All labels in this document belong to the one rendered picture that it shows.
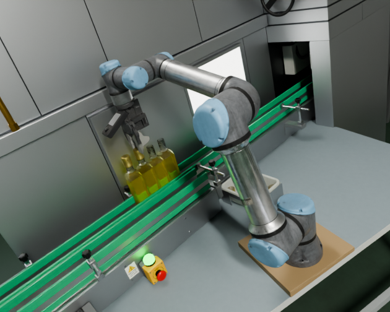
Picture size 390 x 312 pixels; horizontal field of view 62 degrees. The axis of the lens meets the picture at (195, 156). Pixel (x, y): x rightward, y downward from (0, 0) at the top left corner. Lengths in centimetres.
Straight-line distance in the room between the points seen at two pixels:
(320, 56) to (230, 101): 108
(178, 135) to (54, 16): 72
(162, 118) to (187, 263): 64
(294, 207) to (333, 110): 100
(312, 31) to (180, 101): 77
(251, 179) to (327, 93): 111
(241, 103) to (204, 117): 11
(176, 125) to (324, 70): 84
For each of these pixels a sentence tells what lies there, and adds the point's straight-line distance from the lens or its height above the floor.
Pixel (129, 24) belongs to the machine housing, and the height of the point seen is 158.
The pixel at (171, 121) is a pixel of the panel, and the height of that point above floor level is 114.
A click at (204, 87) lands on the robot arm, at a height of 139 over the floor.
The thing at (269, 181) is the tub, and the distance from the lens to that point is 150.
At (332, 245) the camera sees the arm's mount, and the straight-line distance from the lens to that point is 128.
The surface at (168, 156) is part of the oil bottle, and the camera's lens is 138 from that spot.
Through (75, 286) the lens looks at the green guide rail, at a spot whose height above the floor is 91.
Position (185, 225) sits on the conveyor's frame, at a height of 82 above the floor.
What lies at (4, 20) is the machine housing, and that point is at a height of 172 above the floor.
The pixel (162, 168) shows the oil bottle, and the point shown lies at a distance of 138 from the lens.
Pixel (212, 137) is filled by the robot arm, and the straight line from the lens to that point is 85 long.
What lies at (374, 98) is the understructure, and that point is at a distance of 244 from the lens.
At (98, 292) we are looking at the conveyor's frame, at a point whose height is 84.
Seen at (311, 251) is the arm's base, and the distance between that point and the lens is 118.
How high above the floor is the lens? 171
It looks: 29 degrees down
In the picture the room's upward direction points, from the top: 17 degrees counter-clockwise
